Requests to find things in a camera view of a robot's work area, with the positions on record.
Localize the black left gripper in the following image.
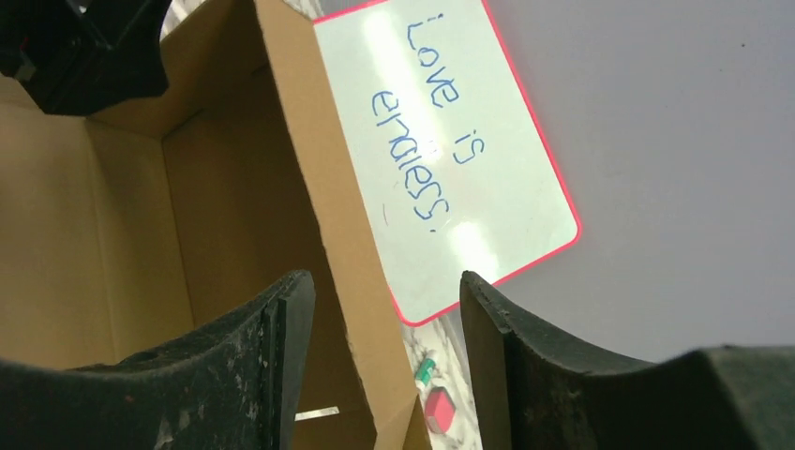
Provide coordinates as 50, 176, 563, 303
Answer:
1, 0, 171, 116

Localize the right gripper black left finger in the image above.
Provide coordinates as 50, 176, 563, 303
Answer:
1, 270, 316, 449

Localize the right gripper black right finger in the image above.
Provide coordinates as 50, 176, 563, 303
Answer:
460, 271, 794, 449

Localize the brown cardboard box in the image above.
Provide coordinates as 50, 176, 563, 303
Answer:
1, 1, 430, 449

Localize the pink eraser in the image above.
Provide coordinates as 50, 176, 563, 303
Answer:
424, 386, 457, 434

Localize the green white marker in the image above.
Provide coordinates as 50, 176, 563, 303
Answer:
413, 356, 436, 391

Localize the pink framed whiteboard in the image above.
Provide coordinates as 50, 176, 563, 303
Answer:
313, 0, 581, 326

